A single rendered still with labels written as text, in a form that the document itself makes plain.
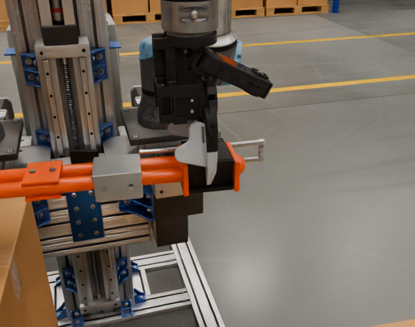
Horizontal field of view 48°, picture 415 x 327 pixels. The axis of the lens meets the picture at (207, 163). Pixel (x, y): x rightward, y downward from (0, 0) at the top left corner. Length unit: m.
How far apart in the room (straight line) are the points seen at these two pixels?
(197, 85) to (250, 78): 0.08
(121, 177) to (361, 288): 1.82
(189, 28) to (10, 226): 0.47
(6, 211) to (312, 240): 1.93
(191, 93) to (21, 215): 0.41
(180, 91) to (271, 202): 2.27
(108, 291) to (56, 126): 0.64
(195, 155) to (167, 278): 1.38
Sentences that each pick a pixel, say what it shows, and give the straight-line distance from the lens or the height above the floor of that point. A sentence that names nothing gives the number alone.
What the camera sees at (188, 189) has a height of 1.19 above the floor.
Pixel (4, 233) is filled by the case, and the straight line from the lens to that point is 0.85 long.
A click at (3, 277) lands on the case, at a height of 1.07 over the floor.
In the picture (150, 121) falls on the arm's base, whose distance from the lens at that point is 1.24.
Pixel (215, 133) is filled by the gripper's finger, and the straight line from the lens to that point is 0.63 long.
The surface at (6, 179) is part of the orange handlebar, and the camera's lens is 0.73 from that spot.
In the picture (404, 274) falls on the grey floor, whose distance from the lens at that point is 2.50.
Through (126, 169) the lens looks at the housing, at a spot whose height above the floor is 1.22.
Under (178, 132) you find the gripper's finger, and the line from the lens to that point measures 0.73.
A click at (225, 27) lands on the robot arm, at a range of 1.16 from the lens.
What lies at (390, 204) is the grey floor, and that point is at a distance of 3.02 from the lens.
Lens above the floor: 1.54
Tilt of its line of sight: 28 degrees down
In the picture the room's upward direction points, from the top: straight up
